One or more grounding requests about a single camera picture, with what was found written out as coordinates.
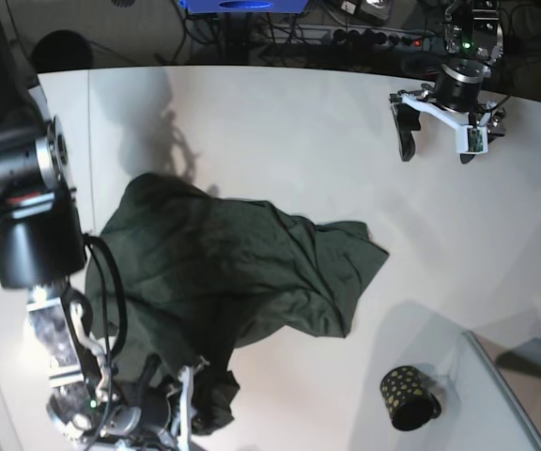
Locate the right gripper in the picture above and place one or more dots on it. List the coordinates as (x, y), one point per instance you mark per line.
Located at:
(163, 417)

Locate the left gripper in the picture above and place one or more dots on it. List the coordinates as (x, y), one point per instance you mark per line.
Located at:
(456, 90)

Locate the dark green t-shirt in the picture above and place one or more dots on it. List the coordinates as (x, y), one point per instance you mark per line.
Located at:
(204, 276)

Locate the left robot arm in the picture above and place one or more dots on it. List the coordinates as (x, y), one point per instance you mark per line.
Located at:
(473, 41)

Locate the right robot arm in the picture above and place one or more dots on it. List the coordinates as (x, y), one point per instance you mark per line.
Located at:
(76, 303)

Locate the white power strip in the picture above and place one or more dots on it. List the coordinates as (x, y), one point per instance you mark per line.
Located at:
(382, 37)

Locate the black mug with gold dots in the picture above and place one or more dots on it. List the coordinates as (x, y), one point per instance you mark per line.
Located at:
(408, 401)

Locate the grey tray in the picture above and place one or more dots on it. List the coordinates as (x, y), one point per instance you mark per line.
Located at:
(518, 370)

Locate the blue box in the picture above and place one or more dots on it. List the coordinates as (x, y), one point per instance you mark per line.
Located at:
(226, 6)

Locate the black round stool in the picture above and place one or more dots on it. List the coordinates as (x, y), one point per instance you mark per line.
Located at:
(62, 50)

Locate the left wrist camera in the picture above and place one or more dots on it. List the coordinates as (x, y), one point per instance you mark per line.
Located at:
(471, 140)

